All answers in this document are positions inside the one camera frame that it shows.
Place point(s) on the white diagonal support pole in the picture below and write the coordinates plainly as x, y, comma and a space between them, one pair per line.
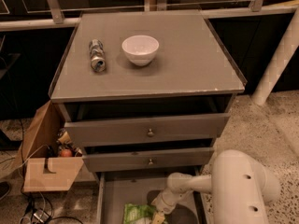
287, 46

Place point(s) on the white ceramic bowl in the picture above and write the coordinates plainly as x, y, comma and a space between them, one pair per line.
140, 49

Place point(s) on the red round item in box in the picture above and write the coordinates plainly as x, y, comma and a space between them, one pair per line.
66, 153

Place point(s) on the tan packet in box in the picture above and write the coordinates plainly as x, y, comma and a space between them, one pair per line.
63, 137

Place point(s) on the grey middle drawer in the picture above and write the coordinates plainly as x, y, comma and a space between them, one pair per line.
148, 159

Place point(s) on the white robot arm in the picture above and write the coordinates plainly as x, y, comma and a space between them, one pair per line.
240, 186

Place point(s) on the grey top drawer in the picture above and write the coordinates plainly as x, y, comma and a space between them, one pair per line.
112, 132

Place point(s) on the green rice chip bag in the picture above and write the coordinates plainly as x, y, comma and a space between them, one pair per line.
139, 214

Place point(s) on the crushed aluminium drink can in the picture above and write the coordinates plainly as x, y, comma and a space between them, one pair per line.
97, 55

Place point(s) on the metal railing frame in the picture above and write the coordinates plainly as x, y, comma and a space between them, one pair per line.
35, 14

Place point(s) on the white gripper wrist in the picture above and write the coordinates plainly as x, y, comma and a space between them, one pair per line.
163, 204

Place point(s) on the grey bottom drawer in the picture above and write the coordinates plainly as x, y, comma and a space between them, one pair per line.
116, 189

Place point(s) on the small power adapter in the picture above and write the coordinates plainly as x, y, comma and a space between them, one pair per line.
41, 217

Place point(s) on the grey drawer cabinet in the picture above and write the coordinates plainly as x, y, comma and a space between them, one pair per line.
191, 74

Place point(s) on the brown cardboard box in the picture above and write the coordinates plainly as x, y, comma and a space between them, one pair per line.
45, 170

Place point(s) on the grey drawer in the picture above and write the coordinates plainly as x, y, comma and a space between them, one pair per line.
116, 189
112, 132
148, 159

